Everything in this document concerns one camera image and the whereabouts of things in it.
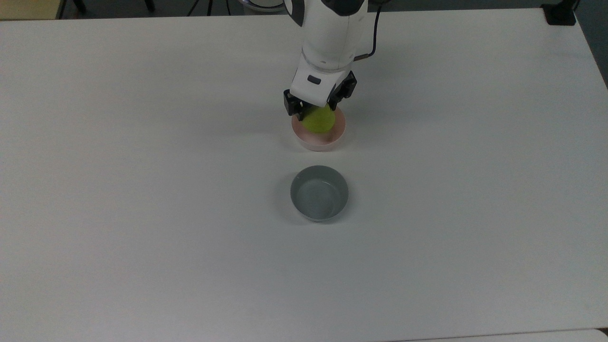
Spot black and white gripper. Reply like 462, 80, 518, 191
283, 66, 358, 121

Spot green pear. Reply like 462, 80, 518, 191
302, 105, 336, 134

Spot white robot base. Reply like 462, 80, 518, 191
239, 0, 286, 11

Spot pink bowl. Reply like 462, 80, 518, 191
291, 107, 346, 152

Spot grey bowl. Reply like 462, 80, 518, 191
290, 165, 350, 222

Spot dark tripod legs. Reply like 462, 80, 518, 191
187, 0, 231, 17

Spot black table clamp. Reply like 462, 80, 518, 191
541, 3, 578, 26

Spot beige furniture panel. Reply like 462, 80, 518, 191
0, 0, 66, 20

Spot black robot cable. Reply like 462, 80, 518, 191
354, 4, 383, 61

